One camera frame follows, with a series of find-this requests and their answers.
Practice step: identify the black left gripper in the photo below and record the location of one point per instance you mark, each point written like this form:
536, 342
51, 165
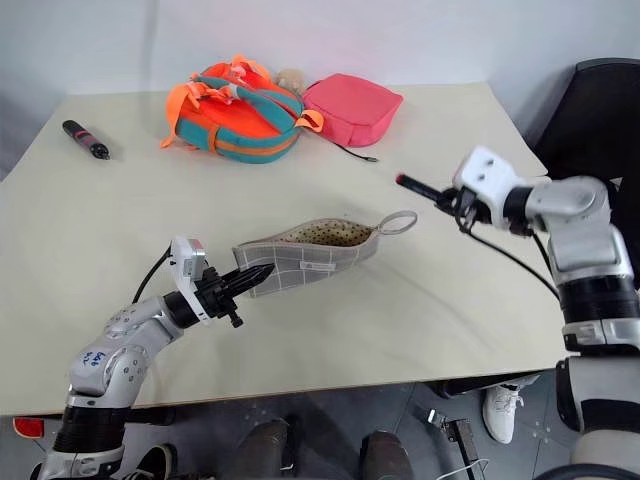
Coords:
215, 295

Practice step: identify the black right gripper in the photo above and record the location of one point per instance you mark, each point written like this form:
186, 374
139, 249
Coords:
467, 205

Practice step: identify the black marker red cap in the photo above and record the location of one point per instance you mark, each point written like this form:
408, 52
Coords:
415, 184

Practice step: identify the grey grid pencil pouch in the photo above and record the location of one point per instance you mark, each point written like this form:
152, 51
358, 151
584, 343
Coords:
300, 255

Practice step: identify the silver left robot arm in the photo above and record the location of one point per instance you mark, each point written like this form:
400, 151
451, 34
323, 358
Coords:
100, 360

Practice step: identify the pink fabric pouch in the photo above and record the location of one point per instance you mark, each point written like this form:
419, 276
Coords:
350, 107

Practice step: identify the orange teal backpack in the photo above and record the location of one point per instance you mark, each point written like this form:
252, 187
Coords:
240, 120

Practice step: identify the black chair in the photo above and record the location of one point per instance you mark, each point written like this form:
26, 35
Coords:
590, 125

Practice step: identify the beige plush toy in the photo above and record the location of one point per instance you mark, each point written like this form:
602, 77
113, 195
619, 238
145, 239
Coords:
290, 77

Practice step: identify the black shoe white sole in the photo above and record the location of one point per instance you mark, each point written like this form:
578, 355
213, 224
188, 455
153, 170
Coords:
155, 462

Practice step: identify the white sneaker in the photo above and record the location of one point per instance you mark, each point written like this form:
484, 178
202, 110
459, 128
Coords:
500, 410

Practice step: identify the black marker red label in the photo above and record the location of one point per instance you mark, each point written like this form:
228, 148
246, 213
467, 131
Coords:
82, 137

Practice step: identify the red plastic piece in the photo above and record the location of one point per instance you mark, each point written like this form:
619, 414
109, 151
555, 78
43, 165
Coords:
27, 428

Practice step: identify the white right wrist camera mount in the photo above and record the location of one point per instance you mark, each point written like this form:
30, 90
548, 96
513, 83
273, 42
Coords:
487, 172

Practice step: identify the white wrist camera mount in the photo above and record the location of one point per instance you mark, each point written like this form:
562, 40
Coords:
187, 260
487, 172

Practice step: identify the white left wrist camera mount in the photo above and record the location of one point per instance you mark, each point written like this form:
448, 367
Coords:
187, 260

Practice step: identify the black floor bracket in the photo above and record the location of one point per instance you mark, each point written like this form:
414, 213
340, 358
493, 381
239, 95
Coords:
460, 437

